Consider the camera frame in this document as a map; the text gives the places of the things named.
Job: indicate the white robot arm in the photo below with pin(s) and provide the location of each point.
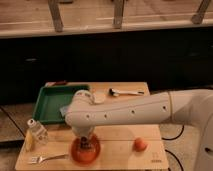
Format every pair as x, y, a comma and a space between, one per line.
187, 107

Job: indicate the red bowl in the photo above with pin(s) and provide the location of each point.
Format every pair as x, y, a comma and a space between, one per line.
85, 156

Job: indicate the green plastic tray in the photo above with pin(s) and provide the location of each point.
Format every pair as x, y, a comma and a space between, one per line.
51, 99

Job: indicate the dark grapes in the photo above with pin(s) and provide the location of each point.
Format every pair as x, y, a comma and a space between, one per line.
85, 143

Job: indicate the white handled brush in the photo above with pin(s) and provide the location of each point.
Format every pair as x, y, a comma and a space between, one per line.
115, 92

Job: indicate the orange fruit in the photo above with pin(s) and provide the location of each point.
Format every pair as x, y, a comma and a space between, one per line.
139, 145

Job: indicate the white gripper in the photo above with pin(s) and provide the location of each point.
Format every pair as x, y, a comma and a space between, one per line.
83, 132

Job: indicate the silver fork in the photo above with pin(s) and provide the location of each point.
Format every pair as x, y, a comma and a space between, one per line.
40, 159

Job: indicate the wooden chair leg middle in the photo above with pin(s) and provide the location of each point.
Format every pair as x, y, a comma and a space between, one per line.
118, 13

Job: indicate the yellow banana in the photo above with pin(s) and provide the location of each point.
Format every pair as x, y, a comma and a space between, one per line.
29, 141

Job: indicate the wooden chair leg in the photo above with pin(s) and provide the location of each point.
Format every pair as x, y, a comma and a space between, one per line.
197, 18
55, 14
118, 13

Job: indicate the wooden chair leg left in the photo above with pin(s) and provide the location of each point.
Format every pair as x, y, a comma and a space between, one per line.
55, 14

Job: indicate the clear plastic bottle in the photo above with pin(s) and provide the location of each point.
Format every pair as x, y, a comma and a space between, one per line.
38, 131

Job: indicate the wooden chair leg right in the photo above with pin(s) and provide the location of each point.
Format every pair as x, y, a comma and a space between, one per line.
197, 18

